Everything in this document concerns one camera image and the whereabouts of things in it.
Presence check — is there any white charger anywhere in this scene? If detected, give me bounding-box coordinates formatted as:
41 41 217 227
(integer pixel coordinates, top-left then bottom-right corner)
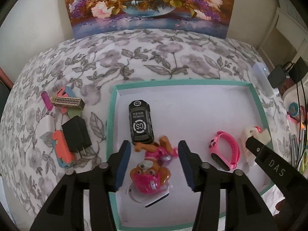
40 115 57 141

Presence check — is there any white and pink toy figure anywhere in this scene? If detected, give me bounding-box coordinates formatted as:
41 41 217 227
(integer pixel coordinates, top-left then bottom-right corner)
241 126 271 166

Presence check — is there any black cable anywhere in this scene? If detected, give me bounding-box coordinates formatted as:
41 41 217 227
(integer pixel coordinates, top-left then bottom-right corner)
285 61 307 171

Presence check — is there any white shelf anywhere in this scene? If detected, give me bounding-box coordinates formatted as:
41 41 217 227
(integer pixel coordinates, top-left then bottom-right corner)
259 6 308 65

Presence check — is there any purple lighter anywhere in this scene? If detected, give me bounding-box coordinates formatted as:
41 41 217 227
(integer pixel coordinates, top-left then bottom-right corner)
41 91 53 110

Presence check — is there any teal cardboard box lid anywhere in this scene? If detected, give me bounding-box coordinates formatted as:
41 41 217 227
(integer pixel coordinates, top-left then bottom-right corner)
106 79 275 231

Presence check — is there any flower painting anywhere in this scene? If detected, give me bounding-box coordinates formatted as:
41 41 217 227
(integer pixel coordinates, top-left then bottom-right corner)
61 0 237 40

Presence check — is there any printed booklet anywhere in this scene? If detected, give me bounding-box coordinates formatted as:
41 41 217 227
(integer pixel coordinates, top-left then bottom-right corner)
297 135 308 174

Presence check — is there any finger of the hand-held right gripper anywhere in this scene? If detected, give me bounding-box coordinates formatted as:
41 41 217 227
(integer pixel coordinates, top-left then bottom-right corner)
245 136 267 160

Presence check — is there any black toy car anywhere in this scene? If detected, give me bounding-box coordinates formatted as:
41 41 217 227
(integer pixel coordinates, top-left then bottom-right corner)
128 99 155 143

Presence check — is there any black charger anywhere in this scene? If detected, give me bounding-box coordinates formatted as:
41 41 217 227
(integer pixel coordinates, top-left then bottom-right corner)
62 115 92 159

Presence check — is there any black power adapter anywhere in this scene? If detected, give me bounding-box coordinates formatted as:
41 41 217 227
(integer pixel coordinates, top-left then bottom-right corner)
268 65 288 88

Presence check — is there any pink watch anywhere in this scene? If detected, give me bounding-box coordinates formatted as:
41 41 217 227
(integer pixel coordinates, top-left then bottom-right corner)
208 131 241 171

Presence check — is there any white power strip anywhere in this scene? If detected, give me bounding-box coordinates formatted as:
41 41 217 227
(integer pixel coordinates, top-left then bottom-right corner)
251 62 280 97

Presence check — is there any black cable plug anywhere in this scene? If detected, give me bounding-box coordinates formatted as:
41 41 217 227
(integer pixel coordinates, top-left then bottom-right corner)
289 56 308 82

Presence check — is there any brown wooden rail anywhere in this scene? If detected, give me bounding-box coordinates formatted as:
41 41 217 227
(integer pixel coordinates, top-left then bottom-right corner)
0 67 13 88

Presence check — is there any pink brown toy dog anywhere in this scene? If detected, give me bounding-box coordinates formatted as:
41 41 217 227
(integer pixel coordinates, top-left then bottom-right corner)
130 136 180 195

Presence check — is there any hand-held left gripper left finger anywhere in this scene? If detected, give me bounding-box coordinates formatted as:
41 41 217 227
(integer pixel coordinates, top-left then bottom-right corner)
29 140 131 231

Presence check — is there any brass harmonica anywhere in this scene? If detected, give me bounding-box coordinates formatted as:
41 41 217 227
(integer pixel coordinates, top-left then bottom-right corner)
50 96 85 110

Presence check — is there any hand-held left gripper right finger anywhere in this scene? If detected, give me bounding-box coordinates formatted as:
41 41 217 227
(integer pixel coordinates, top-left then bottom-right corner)
177 140 277 231

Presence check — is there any grey floral blanket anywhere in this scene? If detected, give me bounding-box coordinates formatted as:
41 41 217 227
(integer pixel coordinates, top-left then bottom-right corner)
0 28 296 231

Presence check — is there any person's right hand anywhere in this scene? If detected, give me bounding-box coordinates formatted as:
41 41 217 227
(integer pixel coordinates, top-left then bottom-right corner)
274 197 289 216

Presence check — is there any round blue tin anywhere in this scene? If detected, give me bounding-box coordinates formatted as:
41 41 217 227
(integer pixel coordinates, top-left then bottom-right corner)
287 102 301 118

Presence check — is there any colourful toy clutter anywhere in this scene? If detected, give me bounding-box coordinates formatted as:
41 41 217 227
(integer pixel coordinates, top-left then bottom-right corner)
297 106 308 135

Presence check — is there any grey metal tool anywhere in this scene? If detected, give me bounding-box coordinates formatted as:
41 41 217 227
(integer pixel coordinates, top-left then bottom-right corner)
289 133 297 160

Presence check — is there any blue orange green foam toy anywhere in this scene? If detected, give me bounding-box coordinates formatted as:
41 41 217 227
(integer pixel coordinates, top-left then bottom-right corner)
56 87 83 117

